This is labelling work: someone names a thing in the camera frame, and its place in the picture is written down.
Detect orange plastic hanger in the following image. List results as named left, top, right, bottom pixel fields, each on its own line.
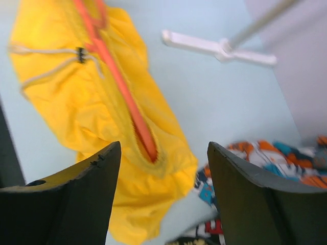
left=74, top=1, right=158, bottom=162

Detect white clothes rack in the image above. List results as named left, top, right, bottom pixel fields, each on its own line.
left=162, top=0, right=299, bottom=66

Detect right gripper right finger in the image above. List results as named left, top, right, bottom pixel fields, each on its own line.
left=207, top=142, right=326, bottom=244

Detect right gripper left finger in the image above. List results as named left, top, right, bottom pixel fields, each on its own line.
left=1, top=141, right=121, bottom=244

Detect yellow shorts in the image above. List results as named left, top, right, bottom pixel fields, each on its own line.
left=9, top=1, right=198, bottom=244

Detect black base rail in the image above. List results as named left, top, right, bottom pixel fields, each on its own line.
left=0, top=105, right=26, bottom=188

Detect colourful patterned shorts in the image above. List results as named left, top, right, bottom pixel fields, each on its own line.
left=171, top=136, right=326, bottom=244

